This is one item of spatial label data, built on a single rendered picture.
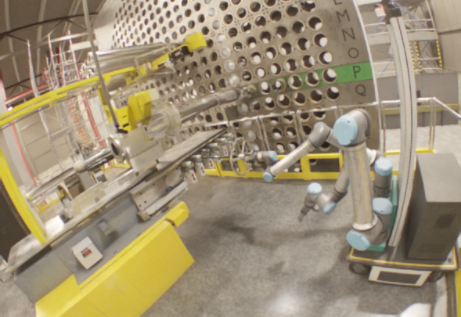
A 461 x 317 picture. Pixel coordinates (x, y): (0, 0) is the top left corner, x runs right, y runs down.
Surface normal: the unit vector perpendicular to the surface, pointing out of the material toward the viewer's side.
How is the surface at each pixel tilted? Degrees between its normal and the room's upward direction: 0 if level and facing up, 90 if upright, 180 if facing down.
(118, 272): 90
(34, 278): 90
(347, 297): 0
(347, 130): 82
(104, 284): 90
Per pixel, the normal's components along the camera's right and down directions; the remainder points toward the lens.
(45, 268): 0.79, -0.05
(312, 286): -0.30, -0.91
